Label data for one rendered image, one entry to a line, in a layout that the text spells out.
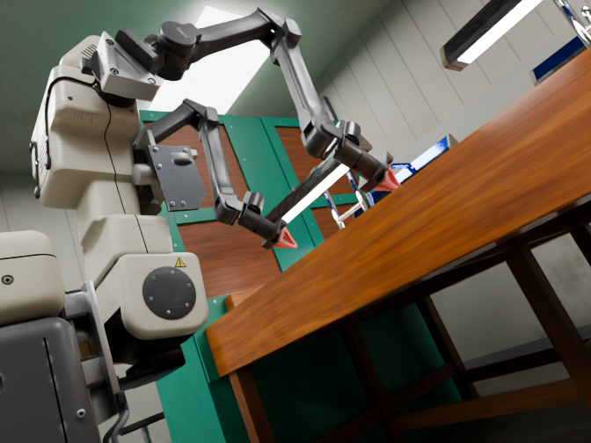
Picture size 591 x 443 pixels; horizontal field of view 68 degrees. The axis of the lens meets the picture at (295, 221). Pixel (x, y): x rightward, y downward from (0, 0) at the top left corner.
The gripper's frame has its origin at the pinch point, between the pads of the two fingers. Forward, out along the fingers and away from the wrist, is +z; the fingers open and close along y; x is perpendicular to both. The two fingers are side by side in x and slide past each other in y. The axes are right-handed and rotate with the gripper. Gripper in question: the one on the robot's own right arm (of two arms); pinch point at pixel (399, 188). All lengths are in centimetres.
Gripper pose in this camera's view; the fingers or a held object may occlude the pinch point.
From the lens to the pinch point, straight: 115.4
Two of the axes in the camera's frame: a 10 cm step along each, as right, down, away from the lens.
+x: -2.1, 7.4, -6.4
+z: 8.2, 4.9, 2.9
